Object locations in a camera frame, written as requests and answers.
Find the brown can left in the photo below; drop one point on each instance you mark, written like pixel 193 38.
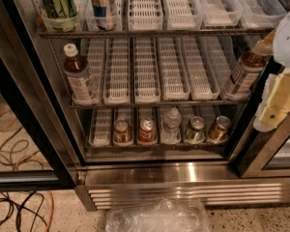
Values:
pixel 122 131

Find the left tea bottle white cap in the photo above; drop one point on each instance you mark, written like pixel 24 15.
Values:
pixel 80 76

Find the green silver can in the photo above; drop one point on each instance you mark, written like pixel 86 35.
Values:
pixel 194 132

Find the blue labelled bottle top shelf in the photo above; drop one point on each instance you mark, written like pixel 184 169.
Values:
pixel 105 13

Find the tea bottle white cap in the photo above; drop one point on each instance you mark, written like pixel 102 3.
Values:
pixel 248 68
pixel 80 76

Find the middle shelf rail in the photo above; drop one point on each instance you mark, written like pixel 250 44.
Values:
pixel 156 104

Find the fridge glass door left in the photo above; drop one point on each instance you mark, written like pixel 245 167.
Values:
pixel 28 160

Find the top shelf rail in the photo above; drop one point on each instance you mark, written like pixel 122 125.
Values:
pixel 160 33

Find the green labelled bottle top shelf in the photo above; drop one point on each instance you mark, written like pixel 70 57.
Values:
pixel 59 15

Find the right tea bottle white cap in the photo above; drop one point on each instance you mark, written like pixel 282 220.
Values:
pixel 248 68

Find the white lane tray bottom left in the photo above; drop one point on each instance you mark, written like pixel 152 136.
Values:
pixel 99 135

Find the stainless steel fridge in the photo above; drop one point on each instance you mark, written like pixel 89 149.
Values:
pixel 145 70

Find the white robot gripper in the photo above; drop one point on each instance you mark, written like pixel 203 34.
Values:
pixel 289 39

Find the fridge glass door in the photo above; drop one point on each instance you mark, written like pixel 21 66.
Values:
pixel 264 154
pixel 28 160

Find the fridge glass door right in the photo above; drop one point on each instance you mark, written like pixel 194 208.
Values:
pixel 264 154

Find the gold can right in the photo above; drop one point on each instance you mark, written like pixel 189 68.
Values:
pixel 218 132

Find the red soda can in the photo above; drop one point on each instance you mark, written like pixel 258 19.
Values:
pixel 147 131

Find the clear plastic bin on floor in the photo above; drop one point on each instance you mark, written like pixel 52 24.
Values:
pixel 164 215

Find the shelf rail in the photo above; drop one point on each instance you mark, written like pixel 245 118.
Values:
pixel 156 104
pixel 160 33

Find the clear water bottle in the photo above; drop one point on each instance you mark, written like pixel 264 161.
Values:
pixel 170 126

